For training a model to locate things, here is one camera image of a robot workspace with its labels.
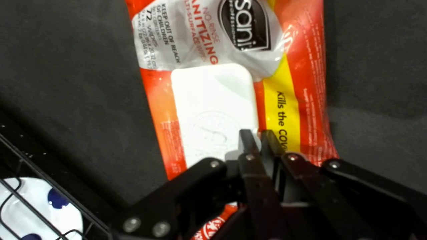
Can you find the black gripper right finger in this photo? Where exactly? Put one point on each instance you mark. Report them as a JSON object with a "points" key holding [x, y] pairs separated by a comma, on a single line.
{"points": [[349, 201]]}

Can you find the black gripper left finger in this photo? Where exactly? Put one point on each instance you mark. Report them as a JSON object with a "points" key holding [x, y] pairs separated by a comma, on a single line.
{"points": [[179, 208]]}

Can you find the orange wipes pack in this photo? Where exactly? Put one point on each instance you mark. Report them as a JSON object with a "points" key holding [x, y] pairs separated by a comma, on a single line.
{"points": [[212, 68]]}

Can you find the white blue-dotted plate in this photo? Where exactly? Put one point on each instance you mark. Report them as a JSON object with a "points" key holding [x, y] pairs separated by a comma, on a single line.
{"points": [[33, 209]]}

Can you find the black dish rack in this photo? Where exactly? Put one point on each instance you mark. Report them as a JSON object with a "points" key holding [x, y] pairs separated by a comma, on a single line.
{"points": [[21, 155]]}

